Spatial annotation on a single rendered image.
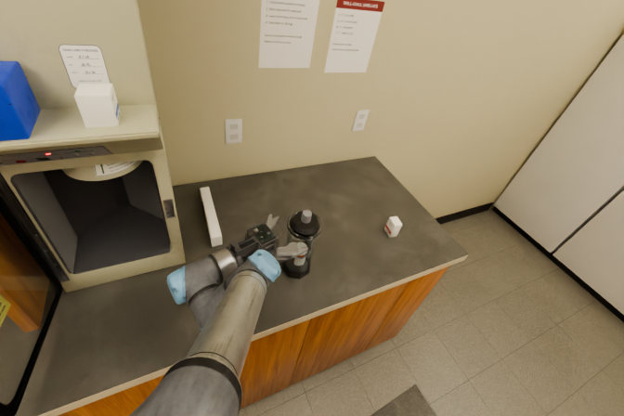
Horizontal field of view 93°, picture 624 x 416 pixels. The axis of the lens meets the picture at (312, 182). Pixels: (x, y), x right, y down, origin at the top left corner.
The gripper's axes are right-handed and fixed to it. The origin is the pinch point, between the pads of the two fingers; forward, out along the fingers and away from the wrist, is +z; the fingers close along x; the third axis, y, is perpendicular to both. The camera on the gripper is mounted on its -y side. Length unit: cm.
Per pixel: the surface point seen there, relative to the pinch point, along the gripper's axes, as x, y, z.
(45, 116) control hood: 22, 37, -44
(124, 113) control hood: 19, 37, -32
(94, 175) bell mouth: 27, 19, -41
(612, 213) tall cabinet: -77, -48, 237
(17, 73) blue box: 22, 45, -45
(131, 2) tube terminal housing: 21, 56, -27
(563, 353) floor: -106, -113, 160
